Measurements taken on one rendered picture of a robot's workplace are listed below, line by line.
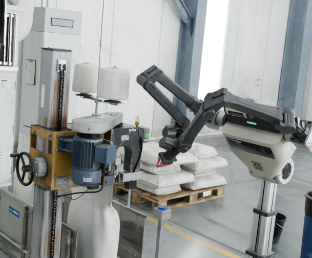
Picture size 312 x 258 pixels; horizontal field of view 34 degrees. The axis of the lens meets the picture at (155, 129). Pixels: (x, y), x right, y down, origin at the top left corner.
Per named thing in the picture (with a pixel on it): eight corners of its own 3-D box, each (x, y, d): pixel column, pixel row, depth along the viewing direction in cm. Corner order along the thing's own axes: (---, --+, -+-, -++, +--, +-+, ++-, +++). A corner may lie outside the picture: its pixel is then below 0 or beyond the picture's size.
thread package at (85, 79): (102, 94, 287) (104, 64, 284) (81, 94, 277) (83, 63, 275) (87, 91, 298) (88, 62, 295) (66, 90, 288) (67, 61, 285)
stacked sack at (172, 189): (183, 192, 599) (183, 183, 597) (155, 197, 569) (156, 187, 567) (145, 178, 646) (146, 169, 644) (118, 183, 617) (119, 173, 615)
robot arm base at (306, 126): (299, 120, 253) (289, 141, 251) (292, 112, 248) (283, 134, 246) (314, 123, 247) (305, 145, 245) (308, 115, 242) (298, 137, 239)
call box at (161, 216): (170, 218, 314) (171, 209, 313) (161, 220, 309) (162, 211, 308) (161, 214, 320) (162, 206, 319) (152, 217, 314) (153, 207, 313)
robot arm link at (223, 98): (217, 100, 222) (217, 81, 227) (202, 114, 232) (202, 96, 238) (299, 129, 237) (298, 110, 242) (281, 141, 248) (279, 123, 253)
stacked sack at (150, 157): (200, 164, 600) (201, 152, 597) (159, 170, 555) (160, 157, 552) (174, 156, 630) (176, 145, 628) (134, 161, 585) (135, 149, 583)
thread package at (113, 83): (134, 102, 269) (137, 69, 266) (109, 102, 258) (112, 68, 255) (115, 97, 281) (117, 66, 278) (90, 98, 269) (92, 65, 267)
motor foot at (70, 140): (86, 154, 267) (87, 137, 266) (67, 155, 259) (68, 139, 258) (76, 150, 274) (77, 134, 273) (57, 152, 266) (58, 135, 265)
